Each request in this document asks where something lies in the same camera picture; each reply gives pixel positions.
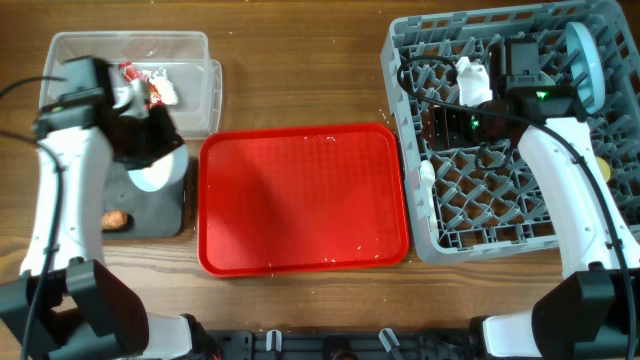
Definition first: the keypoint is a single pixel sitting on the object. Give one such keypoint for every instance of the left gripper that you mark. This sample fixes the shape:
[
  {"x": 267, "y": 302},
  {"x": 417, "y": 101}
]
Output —
[{"x": 170, "y": 140}]

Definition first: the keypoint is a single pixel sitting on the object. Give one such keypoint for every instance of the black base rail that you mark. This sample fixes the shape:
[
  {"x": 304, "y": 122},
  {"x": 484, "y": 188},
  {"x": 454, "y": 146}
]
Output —
[{"x": 438, "y": 344}]

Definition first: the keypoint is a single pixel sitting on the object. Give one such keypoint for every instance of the yellow plastic cup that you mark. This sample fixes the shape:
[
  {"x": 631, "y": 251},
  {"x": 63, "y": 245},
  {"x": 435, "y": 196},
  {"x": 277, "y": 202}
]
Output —
[{"x": 604, "y": 168}]

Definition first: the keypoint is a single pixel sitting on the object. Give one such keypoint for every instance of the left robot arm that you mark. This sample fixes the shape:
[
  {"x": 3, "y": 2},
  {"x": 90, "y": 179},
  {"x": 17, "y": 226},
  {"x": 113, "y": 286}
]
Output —
[{"x": 66, "y": 304}]

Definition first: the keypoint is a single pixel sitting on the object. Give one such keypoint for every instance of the orange carrot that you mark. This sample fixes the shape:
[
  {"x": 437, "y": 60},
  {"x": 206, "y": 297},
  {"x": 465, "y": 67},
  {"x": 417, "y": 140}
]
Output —
[{"x": 114, "y": 220}]

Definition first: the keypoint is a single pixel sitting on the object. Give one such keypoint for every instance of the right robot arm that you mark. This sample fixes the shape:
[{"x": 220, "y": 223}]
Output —
[{"x": 593, "y": 313}]

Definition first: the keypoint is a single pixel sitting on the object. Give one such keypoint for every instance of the light blue plate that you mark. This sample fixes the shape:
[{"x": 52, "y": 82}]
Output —
[{"x": 586, "y": 67}]

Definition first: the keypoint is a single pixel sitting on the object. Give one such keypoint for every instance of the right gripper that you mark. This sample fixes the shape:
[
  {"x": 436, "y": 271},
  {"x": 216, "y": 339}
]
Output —
[{"x": 446, "y": 133}]

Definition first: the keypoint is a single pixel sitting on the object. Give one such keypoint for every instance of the clear plastic bin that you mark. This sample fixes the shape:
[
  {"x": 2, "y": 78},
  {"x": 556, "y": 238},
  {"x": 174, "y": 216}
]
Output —
[{"x": 182, "y": 57}]

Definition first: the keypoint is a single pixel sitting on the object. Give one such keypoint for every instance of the white tissue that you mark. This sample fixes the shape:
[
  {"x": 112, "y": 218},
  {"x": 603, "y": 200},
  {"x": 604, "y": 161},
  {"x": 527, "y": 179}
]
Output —
[{"x": 161, "y": 88}]

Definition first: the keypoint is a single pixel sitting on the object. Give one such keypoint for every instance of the red serving tray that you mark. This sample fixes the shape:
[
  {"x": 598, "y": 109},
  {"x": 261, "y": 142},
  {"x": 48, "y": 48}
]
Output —
[{"x": 302, "y": 199}]

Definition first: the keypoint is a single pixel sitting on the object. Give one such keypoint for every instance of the red snack wrapper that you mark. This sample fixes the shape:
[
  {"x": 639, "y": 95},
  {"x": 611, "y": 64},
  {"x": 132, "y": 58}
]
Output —
[{"x": 152, "y": 95}]

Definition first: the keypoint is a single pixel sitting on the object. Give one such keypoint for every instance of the white plastic spoon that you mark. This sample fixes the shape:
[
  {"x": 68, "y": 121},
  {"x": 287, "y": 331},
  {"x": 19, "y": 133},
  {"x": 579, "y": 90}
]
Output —
[{"x": 428, "y": 177}]

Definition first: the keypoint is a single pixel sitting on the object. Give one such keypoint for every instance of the grey dishwasher rack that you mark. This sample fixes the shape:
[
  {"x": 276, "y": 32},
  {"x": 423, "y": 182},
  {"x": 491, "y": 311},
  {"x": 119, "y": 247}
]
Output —
[{"x": 487, "y": 202}]

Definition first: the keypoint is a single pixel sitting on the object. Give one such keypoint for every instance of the light blue rice bowl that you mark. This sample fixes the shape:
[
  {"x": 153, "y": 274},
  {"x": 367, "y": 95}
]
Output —
[{"x": 164, "y": 172}]

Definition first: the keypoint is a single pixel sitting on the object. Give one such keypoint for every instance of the black tray bin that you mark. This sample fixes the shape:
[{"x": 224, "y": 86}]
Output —
[{"x": 151, "y": 214}]

